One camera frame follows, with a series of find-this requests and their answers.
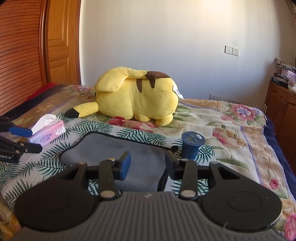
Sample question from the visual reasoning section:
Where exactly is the purple grey microfiber towel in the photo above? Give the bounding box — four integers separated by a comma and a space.
59, 132, 168, 192

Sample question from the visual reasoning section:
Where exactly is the palm leaf print cloth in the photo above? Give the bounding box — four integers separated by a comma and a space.
0, 112, 216, 204

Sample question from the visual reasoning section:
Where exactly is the dark blue cup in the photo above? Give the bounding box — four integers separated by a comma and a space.
181, 132, 205, 160

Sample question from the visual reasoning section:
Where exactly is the pink tissue box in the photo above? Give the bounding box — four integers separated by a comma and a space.
28, 114, 66, 147

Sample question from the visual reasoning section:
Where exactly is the red blanket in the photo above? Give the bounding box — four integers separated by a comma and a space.
26, 83, 56, 101

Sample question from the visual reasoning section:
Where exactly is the floral bed quilt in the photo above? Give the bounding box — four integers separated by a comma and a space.
1, 85, 295, 240

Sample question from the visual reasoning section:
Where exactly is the wooden slatted wardrobe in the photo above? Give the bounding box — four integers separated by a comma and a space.
1, 1, 48, 114

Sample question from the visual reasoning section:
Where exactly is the yellow plush toy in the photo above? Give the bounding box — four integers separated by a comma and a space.
65, 67, 183, 127

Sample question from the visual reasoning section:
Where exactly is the wooden low cabinet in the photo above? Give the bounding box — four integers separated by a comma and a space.
265, 81, 296, 163

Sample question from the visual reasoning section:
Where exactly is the wooden door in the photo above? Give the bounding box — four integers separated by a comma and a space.
45, 0, 81, 85

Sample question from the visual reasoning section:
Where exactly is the stack of boxes and books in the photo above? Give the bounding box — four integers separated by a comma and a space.
271, 57, 295, 92

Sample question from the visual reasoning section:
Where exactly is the wall power strip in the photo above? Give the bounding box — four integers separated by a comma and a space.
209, 94, 240, 104

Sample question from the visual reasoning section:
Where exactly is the white wall switch socket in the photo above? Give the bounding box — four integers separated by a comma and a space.
224, 46, 239, 57

